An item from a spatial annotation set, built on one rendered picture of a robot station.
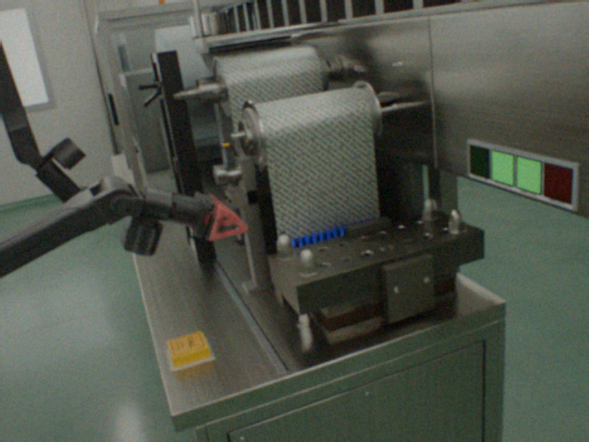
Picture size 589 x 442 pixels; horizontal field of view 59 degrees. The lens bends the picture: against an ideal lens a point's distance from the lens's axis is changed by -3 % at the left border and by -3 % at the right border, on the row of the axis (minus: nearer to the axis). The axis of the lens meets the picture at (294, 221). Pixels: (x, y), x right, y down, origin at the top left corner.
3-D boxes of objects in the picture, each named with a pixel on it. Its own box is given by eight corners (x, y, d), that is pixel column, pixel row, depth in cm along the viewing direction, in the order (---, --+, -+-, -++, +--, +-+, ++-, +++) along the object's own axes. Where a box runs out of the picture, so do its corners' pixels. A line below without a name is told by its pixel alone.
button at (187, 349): (168, 351, 102) (166, 340, 101) (203, 340, 104) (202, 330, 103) (174, 369, 96) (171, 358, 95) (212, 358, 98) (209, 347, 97)
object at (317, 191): (280, 248, 112) (267, 162, 106) (378, 222, 119) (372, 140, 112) (280, 249, 111) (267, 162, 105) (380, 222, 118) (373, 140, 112)
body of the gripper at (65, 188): (85, 188, 140) (64, 168, 137) (89, 196, 132) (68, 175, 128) (66, 205, 139) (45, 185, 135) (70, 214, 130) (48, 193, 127)
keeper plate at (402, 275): (384, 319, 101) (380, 266, 97) (429, 304, 104) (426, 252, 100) (390, 324, 99) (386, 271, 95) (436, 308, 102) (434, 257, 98)
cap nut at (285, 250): (274, 255, 106) (271, 234, 104) (292, 250, 107) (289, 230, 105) (281, 261, 102) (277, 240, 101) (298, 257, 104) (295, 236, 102)
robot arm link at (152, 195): (142, 190, 95) (140, 180, 100) (132, 224, 97) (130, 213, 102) (179, 199, 98) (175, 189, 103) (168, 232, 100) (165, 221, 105)
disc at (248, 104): (248, 165, 118) (237, 98, 113) (250, 164, 118) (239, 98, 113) (269, 178, 105) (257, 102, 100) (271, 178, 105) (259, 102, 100)
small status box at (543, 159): (467, 176, 98) (466, 139, 96) (470, 176, 98) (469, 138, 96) (574, 211, 76) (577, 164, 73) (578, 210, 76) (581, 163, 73)
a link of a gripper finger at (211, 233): (244, 249, 103) (198, 238, 99) (236, 237, 109) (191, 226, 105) (255, 215, 102) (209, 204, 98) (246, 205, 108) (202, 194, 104)
